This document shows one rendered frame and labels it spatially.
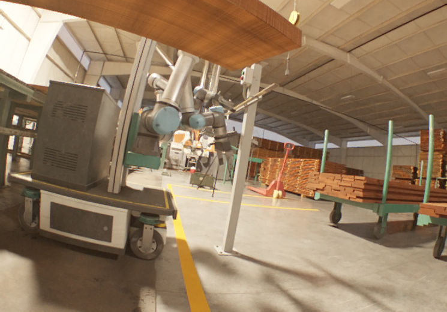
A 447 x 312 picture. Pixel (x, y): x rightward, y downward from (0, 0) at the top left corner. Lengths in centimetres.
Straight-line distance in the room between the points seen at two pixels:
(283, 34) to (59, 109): 109
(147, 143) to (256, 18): 81
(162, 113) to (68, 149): 54
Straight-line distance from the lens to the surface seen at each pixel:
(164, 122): 99
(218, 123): 119
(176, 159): 969
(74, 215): 119
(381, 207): 250
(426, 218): 223
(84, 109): 123
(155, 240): 124
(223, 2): 45
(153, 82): 176
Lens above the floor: 59
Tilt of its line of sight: 5 degrees up
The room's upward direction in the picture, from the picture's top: 10 degrees clockwise
